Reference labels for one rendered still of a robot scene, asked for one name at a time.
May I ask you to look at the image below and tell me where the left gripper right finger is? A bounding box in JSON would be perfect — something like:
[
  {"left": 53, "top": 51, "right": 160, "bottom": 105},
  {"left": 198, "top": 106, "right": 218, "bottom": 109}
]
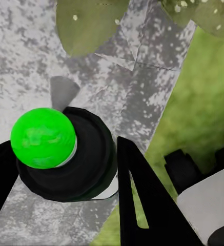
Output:
[{"left": 116, "top": 137, "right": 204, "bottom": 246}]

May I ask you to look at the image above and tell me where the insectifuge atomizer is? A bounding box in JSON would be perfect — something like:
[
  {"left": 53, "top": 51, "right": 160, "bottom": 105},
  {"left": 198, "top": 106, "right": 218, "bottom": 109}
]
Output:
[{"left": 10, "top": 76, "right": 118, "bottom": 202}]

